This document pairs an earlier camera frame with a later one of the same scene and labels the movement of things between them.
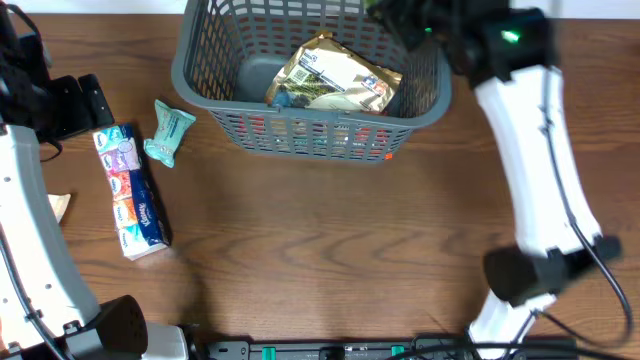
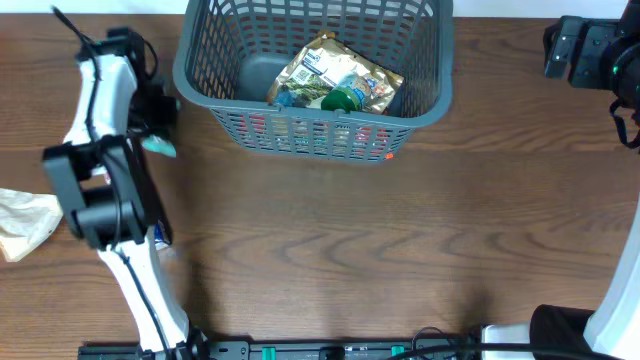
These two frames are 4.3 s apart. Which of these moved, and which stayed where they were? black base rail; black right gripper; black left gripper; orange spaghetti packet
Moved: black left gripper; black right gripper
Stayed: orange spaghetti packet; black base rail
